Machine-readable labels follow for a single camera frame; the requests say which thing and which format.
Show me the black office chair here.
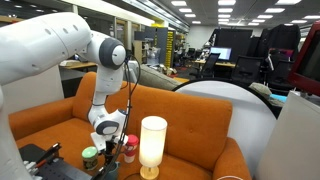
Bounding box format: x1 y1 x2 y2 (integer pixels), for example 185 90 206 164
231 56 263 86

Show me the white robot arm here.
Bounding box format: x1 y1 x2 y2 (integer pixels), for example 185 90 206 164
0 12 127 144

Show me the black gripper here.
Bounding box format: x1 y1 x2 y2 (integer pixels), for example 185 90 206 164
103 141 116 165

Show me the white round panel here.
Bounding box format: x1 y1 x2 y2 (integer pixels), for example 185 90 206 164
174 80 277 176

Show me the white box right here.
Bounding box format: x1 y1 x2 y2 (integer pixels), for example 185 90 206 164
255 92 320 180

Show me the white cabinet left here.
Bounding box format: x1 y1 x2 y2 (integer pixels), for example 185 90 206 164
2 66 64 113

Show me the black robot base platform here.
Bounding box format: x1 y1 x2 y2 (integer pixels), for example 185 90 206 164
19 143 106 180

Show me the white table lamp wooden base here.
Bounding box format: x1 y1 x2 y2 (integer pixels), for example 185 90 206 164
139 116 167 180

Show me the grey cushion behind sofa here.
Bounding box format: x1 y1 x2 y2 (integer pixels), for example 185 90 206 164
138 65 181 91

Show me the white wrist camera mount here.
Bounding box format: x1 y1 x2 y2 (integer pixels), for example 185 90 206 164
91 132 120 152

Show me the lit computer monitor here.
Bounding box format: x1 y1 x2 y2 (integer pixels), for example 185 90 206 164
210 47 232 60

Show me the red framed monitor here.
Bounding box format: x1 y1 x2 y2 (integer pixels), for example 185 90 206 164
288 21 320 96

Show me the jar with pale green lid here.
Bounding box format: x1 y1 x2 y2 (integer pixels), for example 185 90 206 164
82 146 98 170

